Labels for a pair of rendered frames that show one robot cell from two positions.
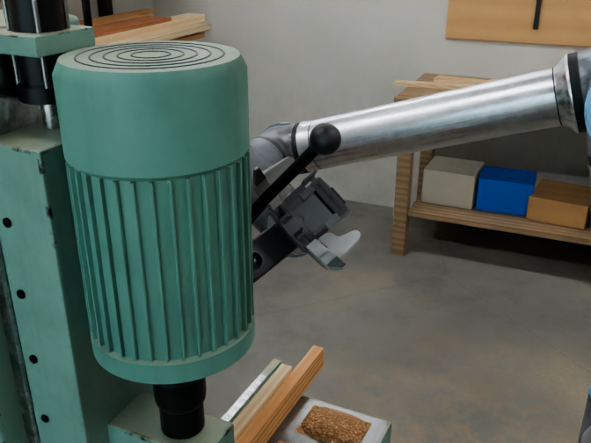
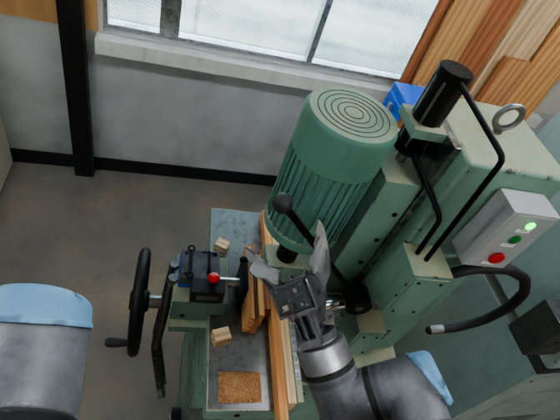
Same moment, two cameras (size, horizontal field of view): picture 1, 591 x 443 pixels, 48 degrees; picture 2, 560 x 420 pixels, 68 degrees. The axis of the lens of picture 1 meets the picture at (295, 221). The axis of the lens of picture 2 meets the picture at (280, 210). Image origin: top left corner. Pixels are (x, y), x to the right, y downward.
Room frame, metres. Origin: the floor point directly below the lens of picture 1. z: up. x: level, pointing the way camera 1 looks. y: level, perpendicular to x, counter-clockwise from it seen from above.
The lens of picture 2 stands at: (1.03, -0.39, 1.87)
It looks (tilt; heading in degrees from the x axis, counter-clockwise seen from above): 45 degrees down; 133
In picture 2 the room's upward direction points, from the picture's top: 22 degrees clockwise
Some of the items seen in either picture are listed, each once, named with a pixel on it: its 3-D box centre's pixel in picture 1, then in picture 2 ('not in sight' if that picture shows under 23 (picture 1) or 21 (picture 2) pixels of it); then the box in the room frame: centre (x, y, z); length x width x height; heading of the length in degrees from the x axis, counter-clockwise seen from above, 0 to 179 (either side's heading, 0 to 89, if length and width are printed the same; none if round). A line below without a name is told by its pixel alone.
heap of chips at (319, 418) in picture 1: (333, 423); (241, 385); (0.82, -0.06, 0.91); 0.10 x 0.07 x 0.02; 64
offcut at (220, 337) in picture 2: not in sight; (221, 337); (0.69, -0.05, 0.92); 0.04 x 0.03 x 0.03; 81
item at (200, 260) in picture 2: not in sight; (202, 273); (0.55, -0.05, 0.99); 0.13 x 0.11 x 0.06; 154
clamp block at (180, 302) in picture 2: not in sight; (199, 287); (0.55, -0.05, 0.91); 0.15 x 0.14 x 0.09; 154
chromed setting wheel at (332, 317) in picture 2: not in sight; (335, 313); (0.79, 0.19, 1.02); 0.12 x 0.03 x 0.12; 64
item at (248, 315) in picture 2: not in sight; (247, 287); (0.60, 0.06, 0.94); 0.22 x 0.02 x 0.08; 154
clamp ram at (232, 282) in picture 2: not in sight; (230, 282); (0.58, 0.02, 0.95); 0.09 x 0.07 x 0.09; 154
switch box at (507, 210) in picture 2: not in sight; (502, 230); (0.89, 0.36, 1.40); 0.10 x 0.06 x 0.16; 64
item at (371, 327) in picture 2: not in sight; (358, 327); (0.84, 0.23, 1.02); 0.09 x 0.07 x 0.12; 154
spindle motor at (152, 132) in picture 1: (164, 209); (323, 175); (0.62, 0.13, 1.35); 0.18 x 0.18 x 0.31
